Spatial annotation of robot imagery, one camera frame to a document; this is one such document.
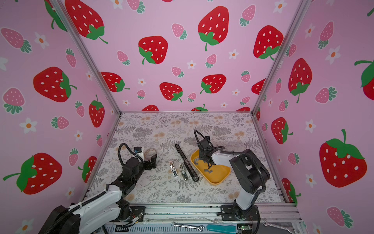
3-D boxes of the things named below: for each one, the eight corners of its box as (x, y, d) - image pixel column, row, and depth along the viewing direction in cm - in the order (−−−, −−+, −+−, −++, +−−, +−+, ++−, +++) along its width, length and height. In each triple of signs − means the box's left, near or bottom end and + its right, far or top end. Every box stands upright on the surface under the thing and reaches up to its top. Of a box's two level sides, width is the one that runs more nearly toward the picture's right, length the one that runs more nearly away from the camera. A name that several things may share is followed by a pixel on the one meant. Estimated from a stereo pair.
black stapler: (194, 182, 86) (194, 181, 84) (174, 146, 102) (173, 145, 100) (199, 179, 87) (199, 178, 85) (178, 144, 104) (178, 142, 102)
